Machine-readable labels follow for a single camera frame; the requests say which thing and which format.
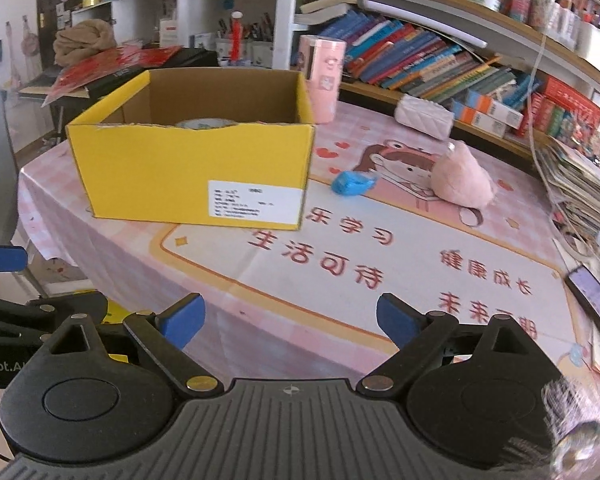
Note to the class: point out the pink cylindrical humidifier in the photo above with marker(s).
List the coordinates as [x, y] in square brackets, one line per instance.
[320, 61]

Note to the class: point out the black electronic keyboard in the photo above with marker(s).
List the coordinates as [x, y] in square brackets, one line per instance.
[38, 88]

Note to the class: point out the white orange box lower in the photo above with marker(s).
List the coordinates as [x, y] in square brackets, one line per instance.
[470, 116]

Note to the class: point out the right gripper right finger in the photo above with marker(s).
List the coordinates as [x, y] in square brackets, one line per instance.
[421, 340]

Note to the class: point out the yellow tape roll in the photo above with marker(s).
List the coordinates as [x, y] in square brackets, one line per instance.
[205, 123]

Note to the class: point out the yellow cardboard box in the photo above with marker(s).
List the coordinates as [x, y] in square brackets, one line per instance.
[136, 164]

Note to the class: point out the blue wrapper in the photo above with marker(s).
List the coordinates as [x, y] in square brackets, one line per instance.
[353, 183]

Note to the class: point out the red paper decorations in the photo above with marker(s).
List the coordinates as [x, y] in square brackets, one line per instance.
[105, 64]

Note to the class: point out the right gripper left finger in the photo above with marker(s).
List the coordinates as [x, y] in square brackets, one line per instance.
[160, 340]

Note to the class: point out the pink cone plush toy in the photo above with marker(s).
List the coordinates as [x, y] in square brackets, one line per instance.
[458, 178]

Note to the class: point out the white quilted pouch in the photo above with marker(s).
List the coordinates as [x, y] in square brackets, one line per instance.
[424, 116]

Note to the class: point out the pink cartoon tablecloth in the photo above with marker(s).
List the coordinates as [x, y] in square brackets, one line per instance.
[302, 303]

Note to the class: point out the white orange box upper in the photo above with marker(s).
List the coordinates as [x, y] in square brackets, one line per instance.
[494, 108]

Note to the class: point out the black smartphone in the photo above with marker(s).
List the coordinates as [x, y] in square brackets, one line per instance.
[586, 288]

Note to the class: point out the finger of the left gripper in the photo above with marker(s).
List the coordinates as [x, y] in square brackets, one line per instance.
[45, 314]
[13, 259]

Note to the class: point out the brown knitted cloth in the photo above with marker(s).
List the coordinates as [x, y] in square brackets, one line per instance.
[88, 38]

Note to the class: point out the row of lower shelf books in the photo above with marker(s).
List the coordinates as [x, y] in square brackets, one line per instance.
[400, 56]

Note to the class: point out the white orange box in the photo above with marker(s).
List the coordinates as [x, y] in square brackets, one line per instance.
[494, 108]
[470, 116]

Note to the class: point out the white wooden bookshelf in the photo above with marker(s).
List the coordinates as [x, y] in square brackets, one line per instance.
[549, 38]

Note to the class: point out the stack of papers magazines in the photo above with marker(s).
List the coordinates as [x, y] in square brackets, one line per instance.
[573, 186]

